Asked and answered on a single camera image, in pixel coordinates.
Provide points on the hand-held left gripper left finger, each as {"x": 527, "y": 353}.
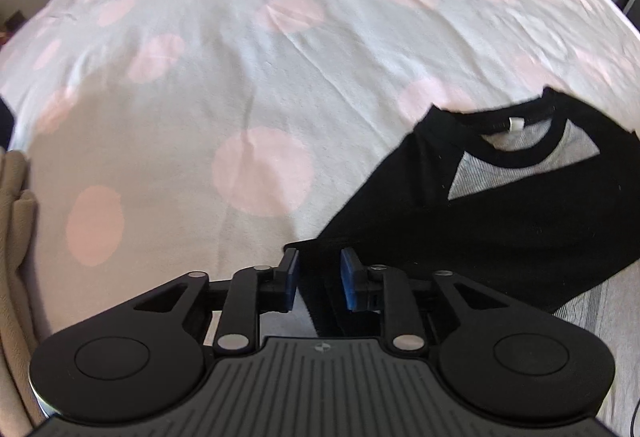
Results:
{"x": 292, "y": 279}

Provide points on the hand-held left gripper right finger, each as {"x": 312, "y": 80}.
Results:
{"x": 350, "y": 279}

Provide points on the grey shirt with black sleeves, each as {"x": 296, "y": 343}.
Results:
{"x": 475, "y": 227}

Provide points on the bed with pink dotted sheet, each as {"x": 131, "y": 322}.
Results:
{"x": 225, "y": 67}

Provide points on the beige blanket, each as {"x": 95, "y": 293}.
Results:
{"x": 12, "y": 242}

